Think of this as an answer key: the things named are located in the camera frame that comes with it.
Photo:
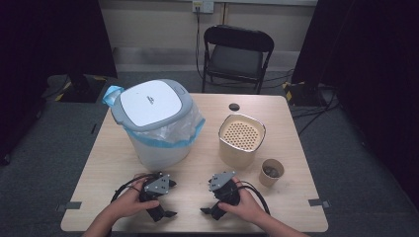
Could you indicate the grey tape strip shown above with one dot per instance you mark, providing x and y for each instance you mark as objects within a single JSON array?
[
  {"x": 70, "y": 206},
  {"x": 318, "y": 202}
]

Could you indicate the dark tea dregs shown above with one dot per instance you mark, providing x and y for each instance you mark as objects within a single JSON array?
[{"x": 271, "y": 171}]

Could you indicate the black folding chair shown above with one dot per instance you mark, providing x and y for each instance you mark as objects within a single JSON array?
[{"x": 235, "y": 59}]

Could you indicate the beige metal canister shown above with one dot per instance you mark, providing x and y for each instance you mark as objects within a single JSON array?
[{"x": 235, "y": 158}]

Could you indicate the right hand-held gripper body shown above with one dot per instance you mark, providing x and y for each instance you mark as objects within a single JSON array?
[{"x": 220, "y": 180}]

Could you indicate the person's right hand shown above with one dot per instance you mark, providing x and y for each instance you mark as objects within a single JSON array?
[{"x": 247, "y": 207}]

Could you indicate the white trash can grey rim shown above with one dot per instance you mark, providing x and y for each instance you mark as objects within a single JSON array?
[{"x": 148, "y": 102}]

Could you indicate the clear blue-edged trash bag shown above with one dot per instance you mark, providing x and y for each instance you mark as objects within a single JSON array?
[{"x": 184, "y": 131}]

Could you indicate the person's left hand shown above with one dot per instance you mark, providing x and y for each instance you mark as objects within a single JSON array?
[{"x": 130, "y": 204}]

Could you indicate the dark curtain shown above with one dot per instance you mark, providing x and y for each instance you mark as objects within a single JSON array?
[
  {"x": 49, "y": 49},
  {"x": 369, "y": 65}
]

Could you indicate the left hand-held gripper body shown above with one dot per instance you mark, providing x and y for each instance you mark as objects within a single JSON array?
[{"x": 158, "y": 184}]

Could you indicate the black stand base yellow tape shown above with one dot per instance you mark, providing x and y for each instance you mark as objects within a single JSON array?
[
  {"x": 306, "y": 94},
  {"x": 82, "y": 89}
]

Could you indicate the beige perforated strainer insert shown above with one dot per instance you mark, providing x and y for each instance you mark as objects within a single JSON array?
[{"x": 242, "y": 133}]

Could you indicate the brown paper cup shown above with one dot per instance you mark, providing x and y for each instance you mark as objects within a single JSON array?
[{"x": 268, "y": 181}]

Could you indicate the white wall socket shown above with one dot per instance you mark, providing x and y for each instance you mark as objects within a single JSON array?
[{"x": 203, "y": 6}]

